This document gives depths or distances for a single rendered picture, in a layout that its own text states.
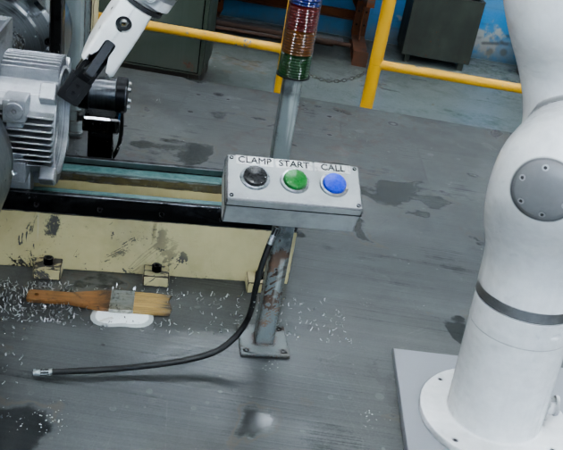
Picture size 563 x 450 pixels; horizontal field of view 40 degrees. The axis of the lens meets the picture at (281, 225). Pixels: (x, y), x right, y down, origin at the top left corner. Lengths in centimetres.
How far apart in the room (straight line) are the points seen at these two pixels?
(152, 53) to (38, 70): 331
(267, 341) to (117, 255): 28
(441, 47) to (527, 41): 500
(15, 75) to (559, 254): 74
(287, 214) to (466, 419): 34
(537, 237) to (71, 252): 69
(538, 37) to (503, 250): 23
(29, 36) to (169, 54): 306
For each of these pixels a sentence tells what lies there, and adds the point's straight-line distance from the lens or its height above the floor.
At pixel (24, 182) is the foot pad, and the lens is 113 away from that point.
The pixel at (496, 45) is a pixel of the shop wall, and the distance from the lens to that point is 642.
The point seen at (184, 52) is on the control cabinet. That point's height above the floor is 22.
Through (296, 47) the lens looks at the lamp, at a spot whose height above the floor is 109.
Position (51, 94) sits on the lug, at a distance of 110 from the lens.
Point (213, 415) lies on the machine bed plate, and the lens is 98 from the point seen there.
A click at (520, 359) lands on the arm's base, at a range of 94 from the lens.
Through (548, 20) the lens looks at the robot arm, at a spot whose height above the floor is 132.
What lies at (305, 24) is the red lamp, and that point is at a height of 113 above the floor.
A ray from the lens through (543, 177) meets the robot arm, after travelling 77.
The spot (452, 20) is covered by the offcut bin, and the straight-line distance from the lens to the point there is 580.
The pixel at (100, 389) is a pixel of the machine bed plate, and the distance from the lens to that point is 100.
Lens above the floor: 146
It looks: 28 degrees down
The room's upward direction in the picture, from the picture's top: 10 degrees clockwise
